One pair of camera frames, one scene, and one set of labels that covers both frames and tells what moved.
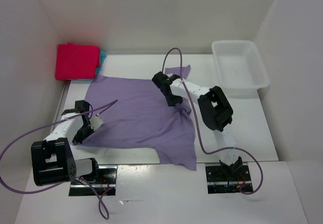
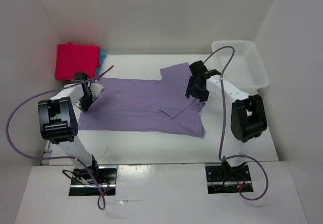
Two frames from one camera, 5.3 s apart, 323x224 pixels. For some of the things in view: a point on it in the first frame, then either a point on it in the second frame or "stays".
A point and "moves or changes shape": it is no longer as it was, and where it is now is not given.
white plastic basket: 240,70 stays
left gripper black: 78,139 -> 85,107
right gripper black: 171,102 -> 203,96
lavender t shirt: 136,116 moves or changes shape
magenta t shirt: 74,62 stays
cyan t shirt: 103,56 stays
